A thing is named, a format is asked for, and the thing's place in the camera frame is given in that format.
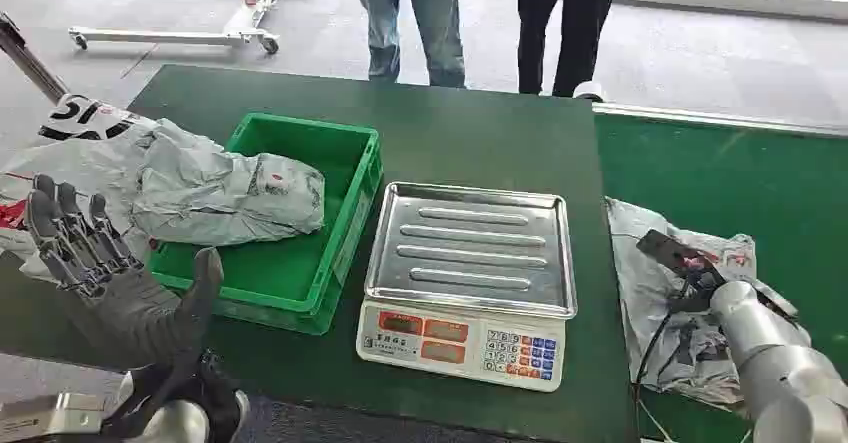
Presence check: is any person in black trousers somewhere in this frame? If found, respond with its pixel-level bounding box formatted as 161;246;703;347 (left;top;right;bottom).
512;0;619;103

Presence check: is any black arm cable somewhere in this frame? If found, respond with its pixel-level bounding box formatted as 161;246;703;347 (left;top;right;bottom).
631;279;707;428

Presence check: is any crumpled grey parcel bag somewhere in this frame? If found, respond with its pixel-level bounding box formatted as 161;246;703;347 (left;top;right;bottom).
130;119;327;249

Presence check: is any person in blue trousers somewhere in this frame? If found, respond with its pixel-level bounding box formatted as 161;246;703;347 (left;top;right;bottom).
349;0;468;89

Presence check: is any green plastic crate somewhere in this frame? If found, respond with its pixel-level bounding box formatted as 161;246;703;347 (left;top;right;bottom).
148;111;385;337

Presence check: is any white parcel bag black print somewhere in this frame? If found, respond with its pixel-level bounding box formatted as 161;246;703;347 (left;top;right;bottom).
0;94;160;279

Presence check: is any metal rod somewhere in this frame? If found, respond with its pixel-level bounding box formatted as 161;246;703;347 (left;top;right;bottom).
0;11;70;105

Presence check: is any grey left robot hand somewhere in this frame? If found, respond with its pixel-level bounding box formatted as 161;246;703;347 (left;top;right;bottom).
23;174;225;376

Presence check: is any grey parcel bag with labels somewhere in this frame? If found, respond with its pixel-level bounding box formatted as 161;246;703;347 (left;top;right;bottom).
604;196;813;409

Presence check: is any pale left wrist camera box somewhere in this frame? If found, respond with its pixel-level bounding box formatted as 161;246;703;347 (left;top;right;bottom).
0;392;109;443

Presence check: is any white wheeled frame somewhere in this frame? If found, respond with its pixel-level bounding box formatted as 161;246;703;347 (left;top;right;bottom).
68;0;317;56

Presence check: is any dark right robot hand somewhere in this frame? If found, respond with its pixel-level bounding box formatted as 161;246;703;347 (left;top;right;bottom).
635;229;729;314

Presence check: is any electronic scale with steel tray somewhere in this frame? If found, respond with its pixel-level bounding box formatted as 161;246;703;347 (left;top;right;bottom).
355;181;580;394

